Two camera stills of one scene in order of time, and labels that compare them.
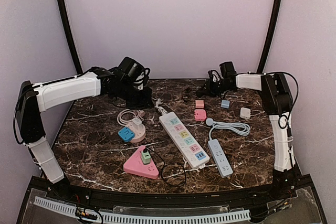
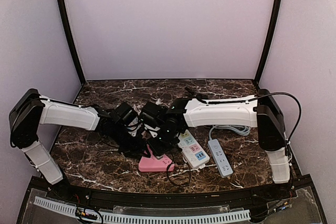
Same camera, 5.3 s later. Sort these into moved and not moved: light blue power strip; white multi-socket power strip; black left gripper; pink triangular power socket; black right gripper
Moved: black right gripper; black left gripper; pink triangular power socket
Not moved: light blue power strip; white multi-socket power strip
